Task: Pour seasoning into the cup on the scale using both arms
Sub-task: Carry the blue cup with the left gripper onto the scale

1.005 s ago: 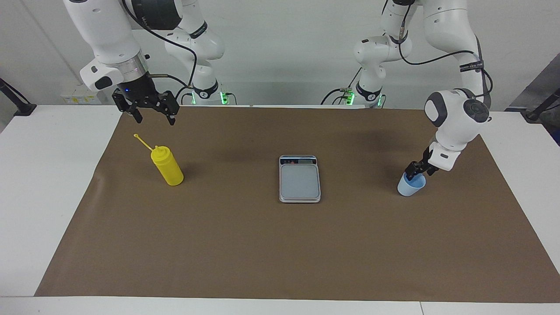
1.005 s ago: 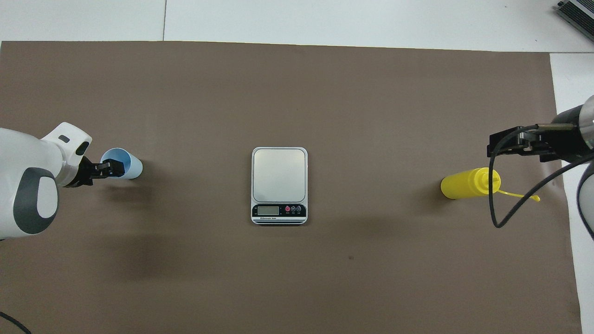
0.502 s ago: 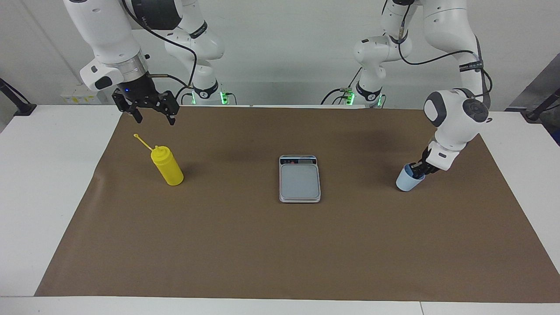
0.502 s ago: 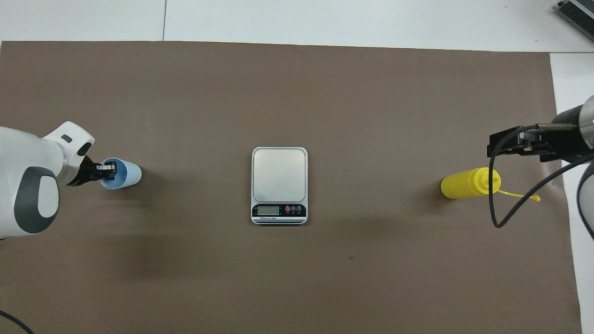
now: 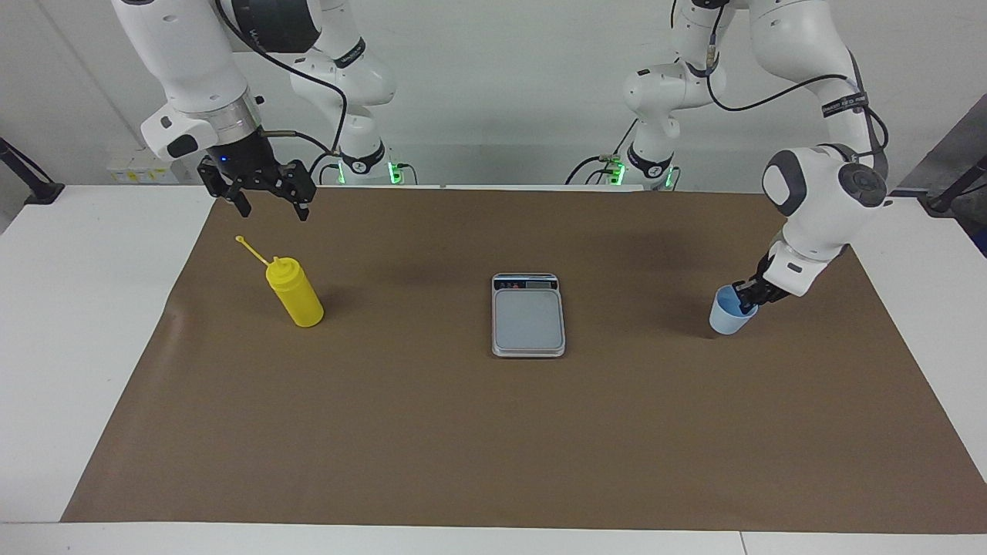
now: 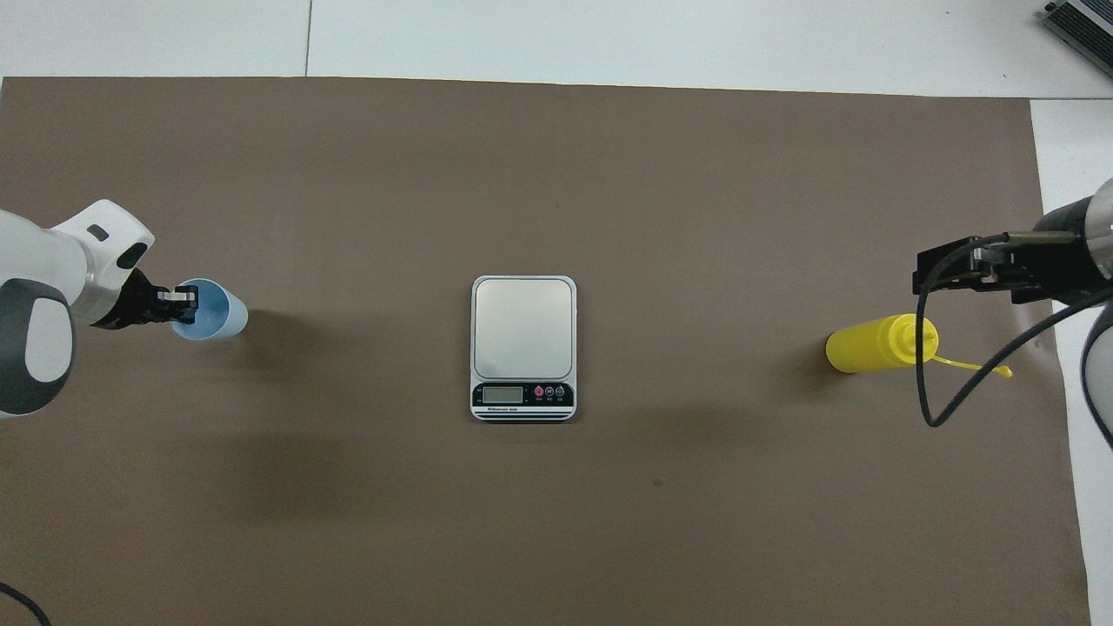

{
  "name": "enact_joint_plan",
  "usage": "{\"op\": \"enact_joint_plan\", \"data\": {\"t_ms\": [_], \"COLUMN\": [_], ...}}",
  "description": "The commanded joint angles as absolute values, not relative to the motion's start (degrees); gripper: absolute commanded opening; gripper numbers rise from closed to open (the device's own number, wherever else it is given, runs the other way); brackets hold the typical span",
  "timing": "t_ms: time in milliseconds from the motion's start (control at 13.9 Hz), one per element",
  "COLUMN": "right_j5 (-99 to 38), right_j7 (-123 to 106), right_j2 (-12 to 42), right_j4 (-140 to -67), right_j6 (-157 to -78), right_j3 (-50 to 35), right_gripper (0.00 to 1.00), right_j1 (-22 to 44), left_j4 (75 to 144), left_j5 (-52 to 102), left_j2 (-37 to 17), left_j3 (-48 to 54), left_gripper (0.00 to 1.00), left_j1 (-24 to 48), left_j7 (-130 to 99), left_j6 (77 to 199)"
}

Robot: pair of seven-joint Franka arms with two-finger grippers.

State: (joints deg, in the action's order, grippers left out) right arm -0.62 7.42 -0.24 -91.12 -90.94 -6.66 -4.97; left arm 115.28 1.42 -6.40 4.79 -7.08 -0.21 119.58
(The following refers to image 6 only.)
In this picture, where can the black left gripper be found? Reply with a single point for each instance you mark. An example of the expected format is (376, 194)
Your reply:
(130, 304)

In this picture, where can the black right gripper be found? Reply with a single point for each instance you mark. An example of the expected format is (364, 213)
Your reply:
(1065, 256)

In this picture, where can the light blue plastic cup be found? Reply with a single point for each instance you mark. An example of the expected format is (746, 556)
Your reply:
(222, 315)

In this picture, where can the yellow squeeze bottle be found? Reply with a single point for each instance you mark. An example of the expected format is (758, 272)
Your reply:
(869, 345)

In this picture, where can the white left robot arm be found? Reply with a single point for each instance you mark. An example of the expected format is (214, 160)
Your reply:
(52, 261)

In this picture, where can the silver digital kitchen scale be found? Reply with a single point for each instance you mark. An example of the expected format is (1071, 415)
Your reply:
(523, 326)

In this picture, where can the brown paper table mat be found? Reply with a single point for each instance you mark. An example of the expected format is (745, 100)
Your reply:
(348, 487)

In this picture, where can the grey finned metal device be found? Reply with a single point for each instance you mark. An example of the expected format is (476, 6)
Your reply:
(1087, 26)

